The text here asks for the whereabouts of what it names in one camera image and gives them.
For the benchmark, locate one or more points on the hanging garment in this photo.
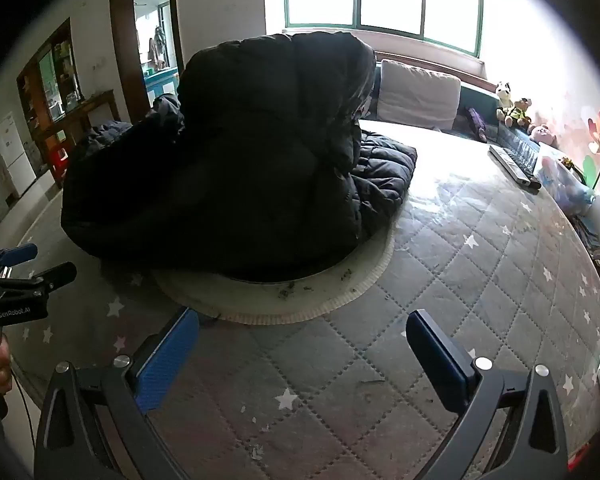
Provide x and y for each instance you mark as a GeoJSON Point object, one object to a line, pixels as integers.
{"type": "Point", "coordinates": [157, 47]}

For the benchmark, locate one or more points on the teal sofa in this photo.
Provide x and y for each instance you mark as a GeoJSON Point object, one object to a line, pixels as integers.
{"type": "Point", "coordinates": [475, 95]}

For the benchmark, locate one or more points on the red stool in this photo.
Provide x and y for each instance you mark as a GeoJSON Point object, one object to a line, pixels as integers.
{"type": "Point", "coordinates": [60, 160]}

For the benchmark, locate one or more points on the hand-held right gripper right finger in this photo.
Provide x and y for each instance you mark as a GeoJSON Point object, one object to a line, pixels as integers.
{"type": "Point", "coordinates": [437, 360]}

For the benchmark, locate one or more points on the purple cloth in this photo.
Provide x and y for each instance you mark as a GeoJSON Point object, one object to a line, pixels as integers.
{"type": "Point", "coordinates": [476, 122]}

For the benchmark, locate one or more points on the brown plush toy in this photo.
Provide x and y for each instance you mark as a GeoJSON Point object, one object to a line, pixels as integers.
{"type": "Point", "coordinates": [517, 112]}

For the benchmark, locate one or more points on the clear plastic bag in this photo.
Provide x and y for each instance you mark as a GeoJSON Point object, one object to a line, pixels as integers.
{"type": "Point", "coordinates": [565, 180]}

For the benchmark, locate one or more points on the black and white plush toy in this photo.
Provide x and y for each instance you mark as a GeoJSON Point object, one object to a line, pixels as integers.
{"type": "Point", "coordinates": [504, 95]}

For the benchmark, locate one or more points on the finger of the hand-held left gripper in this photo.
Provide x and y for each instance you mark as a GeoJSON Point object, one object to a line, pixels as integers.
{"type": "Point", "coordinates": [17, 255]}
{"type": "Point", "coordinates": [55, 275]}

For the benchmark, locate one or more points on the person's left hand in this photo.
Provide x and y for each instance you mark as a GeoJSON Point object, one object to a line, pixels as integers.
{"type": "Point", "coordinates": [0, 370]}

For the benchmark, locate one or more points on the pink plush toy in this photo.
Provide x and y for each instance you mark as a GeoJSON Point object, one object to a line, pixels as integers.
{"type": "Point", "coordinates": [542, 135]}

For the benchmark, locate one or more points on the grey quilted star table cover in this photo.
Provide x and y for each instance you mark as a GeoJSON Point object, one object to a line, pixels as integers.
{"type": "Point", "coordinates": [430, 285]}

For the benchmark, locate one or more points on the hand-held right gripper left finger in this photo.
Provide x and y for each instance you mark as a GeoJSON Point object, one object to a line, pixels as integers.
{"type": "Point", "coordinates": [167, 360]}

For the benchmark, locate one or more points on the dark wooden door frame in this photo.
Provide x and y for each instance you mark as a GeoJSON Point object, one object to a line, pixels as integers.
{"type": "Point", "coordinates": [122, 60]}

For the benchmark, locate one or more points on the teal cabinet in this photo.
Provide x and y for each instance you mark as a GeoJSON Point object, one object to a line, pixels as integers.
{"type": "Point", "coordinates": [162, 82]}

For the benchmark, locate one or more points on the wooden display cabinet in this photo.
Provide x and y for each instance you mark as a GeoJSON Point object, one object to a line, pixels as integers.
{"type": "Point", "coordinates": [45, 100]}

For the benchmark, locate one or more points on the white refrigerator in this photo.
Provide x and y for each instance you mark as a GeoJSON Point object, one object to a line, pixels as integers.
{"type": "Point", "coordinates": [12, 155]}

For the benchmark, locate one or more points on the black puffer jacket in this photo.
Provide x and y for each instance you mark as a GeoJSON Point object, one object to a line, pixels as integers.
{"type": "Point", "coordinates": [255, 160]}

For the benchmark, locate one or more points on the round glass turntable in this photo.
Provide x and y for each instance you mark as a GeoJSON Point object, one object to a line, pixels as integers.
{"type": "Point", "coordinates": [280, 310]}

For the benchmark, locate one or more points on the white cushion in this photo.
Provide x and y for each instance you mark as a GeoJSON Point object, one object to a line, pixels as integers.
{"type": "Point", "coordinates": [420, 95]}

